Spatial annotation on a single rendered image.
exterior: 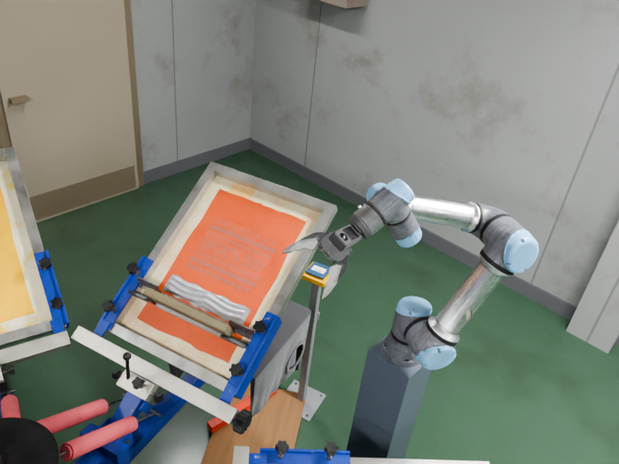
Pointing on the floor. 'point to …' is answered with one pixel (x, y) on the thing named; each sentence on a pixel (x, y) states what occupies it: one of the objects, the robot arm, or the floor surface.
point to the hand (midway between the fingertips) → (300, 275)
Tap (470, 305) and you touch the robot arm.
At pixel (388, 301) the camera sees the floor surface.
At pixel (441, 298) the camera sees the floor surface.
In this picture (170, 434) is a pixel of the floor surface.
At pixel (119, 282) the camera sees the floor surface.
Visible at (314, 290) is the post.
